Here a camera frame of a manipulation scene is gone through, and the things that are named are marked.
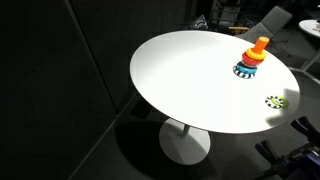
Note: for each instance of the wooden stick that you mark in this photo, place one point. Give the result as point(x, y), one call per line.
point(238, 28)

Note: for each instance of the dark metal rack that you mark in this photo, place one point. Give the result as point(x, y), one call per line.
point(230, 13)

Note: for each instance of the grey chair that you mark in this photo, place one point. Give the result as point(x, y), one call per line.
point(275, 20)

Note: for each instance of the grey metal table leg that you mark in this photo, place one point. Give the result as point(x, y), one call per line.
point(310, 63)

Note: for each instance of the small white round table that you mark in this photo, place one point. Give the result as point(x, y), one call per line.
point(310, 26)

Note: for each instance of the purple equipment part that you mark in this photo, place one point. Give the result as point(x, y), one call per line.
point(311, 163)

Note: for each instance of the white table pedestal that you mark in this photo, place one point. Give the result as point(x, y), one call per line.
point(184, 145)

